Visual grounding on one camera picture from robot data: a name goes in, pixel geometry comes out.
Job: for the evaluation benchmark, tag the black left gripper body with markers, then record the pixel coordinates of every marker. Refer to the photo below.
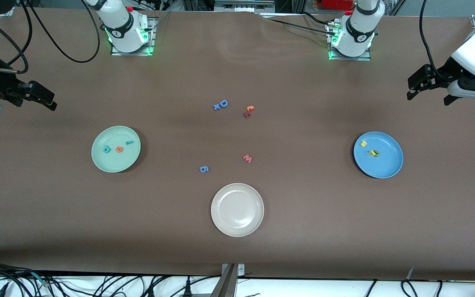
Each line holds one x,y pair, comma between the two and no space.
446,69

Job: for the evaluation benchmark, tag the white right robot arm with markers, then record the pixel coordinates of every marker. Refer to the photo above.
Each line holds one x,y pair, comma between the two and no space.
122,29

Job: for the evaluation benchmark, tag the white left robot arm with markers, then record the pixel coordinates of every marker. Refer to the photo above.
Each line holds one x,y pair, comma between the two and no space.
359,37

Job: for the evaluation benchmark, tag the blue round plate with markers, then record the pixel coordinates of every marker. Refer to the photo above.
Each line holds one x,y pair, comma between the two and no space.
382,165

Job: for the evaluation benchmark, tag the mint green round plate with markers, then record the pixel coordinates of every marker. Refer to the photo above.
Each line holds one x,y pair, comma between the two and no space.
116,161

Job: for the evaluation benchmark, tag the red box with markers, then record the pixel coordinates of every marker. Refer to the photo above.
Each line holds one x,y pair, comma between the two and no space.
336,4

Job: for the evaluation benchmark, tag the blue foam number six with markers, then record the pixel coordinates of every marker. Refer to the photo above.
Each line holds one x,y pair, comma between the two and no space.
201,168

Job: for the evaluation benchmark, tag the blue foam letter D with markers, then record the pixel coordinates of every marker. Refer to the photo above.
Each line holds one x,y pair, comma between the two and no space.
221,102

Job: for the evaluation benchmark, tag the pink foam letter w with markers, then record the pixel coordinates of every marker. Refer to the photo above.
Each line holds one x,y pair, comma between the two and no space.
248,159

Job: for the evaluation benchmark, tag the beige round plate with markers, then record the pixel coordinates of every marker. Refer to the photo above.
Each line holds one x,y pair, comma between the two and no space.
237,210

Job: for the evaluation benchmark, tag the black power plug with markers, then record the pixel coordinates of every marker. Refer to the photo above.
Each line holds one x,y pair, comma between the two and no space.
187,288
151,291

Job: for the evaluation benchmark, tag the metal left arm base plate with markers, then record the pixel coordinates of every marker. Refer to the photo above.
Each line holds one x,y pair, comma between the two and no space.
351,58

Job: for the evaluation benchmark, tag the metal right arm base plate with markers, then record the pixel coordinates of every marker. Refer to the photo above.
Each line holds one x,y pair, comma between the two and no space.
152,39

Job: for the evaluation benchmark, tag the metal table edge bracket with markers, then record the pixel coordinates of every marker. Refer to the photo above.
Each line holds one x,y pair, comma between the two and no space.
227,284

